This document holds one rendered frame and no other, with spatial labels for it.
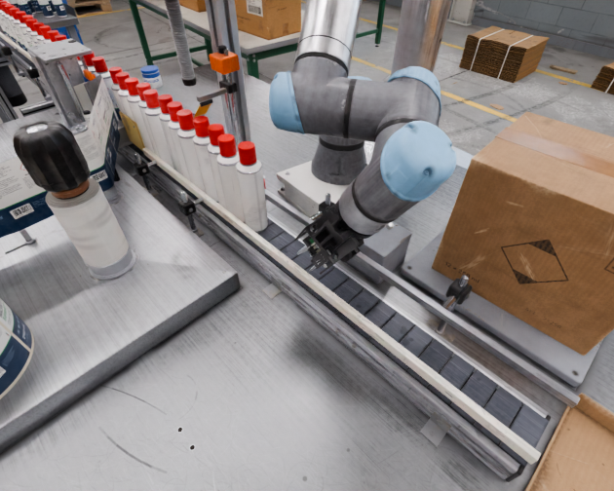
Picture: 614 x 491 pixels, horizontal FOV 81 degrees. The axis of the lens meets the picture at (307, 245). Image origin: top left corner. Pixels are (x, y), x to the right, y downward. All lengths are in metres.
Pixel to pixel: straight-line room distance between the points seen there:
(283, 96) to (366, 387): 0.47
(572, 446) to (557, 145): 0.48
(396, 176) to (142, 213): 0.68
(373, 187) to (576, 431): 0.51
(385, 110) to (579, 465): 0.58
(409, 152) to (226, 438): 0.49
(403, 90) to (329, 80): 0.09
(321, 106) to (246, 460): 0.51
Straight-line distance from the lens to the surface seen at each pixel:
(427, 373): 0.60
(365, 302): 0.69
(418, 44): 0.80
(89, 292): 0.81
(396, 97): 0.48
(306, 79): 0.50
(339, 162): 0.92
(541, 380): 0.61
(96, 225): 0.73
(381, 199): 0.43
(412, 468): 0.64
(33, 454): 0.75
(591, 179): 0.70
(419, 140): 0.40
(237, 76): 0.94
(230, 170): 0.76
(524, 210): 0.67
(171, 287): 0.75
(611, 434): 0.78
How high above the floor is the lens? 1.43
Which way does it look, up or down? 45 degrees down
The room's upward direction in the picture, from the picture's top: straight up
